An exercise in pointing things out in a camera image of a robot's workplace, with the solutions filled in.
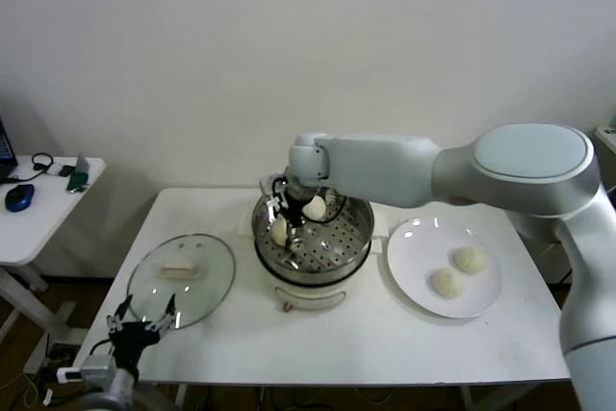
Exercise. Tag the blue computer mouse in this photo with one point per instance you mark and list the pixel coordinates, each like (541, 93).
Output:
(19, 197)

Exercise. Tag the dark laptop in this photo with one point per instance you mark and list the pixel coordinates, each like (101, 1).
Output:
(6, 151)

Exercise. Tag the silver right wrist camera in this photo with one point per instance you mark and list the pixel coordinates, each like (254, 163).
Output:
(270, 184)

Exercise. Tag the white round plate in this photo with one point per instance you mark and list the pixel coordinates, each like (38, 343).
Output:
(414, 262)

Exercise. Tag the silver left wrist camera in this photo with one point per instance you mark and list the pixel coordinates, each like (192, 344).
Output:
(94, 367)

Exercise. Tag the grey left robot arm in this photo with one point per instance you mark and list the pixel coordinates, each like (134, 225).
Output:
(113, 394)

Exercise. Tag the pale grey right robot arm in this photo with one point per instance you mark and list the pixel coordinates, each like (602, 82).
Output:
(481, 175)

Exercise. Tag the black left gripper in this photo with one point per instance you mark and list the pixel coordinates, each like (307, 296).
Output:
(132, 336)

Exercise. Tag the green circuit board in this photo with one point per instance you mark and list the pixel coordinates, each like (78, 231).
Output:
(79, 175)

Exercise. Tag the stainless steel steamer basket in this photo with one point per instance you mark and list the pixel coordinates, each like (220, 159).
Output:
(337, 242)

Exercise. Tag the white electric cooker base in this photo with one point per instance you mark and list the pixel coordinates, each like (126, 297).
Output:
(313, 293)

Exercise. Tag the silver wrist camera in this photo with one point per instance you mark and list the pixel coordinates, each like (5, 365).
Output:
(94, 367)
(270, 184)

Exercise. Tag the white steamed baozi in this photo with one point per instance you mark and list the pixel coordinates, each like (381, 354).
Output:
(470, 259)
(447, 282)
(316, 208)
(278, 234)

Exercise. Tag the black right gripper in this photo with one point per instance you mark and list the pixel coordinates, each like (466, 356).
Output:
(294, 204)

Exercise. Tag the white side table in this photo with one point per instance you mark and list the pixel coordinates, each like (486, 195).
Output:
(43, 218)

